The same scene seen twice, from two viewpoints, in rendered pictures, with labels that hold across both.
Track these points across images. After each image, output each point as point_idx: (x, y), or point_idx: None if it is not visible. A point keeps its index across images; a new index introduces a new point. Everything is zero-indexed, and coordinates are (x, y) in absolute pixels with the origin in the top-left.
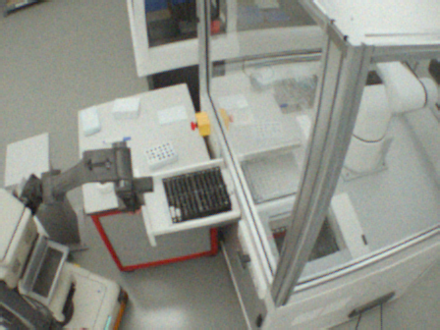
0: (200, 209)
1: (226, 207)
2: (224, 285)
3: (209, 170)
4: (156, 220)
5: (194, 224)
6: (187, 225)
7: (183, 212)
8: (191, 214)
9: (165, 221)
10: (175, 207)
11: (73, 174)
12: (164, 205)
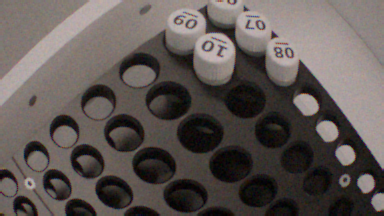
0: (25, 173)
1: None
2: None
3: None
4: (359, 85)
5: (25, 60)
6: (72, 15)
7: (150, 85)
8: (72, 105)
9: (310, 105)
10: (265, 103)
11: None
12: (364, 191)
